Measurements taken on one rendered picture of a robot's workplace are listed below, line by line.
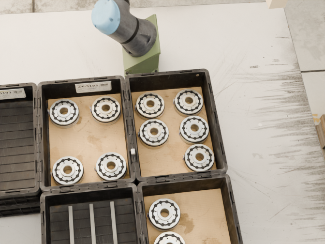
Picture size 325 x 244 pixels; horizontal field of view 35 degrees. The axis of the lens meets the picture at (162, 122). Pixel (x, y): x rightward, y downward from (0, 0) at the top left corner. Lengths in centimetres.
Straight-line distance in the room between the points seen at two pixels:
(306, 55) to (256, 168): 133
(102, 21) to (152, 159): 52
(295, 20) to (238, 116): 136
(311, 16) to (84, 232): 214
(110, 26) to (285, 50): 78
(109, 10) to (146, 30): 18
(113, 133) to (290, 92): 76
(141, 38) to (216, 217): 72
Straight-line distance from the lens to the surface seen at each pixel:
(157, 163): 179
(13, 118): 191
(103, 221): 173
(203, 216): 174
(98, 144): 182
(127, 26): 193
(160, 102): 186
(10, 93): 188
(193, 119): 184
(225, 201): 173
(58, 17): 229
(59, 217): 174
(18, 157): 184
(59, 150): 182
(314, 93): 305
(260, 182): 196
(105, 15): 190
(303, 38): 325
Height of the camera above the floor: 248
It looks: 63 degrees down
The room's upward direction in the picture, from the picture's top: 7 degrees clockwise
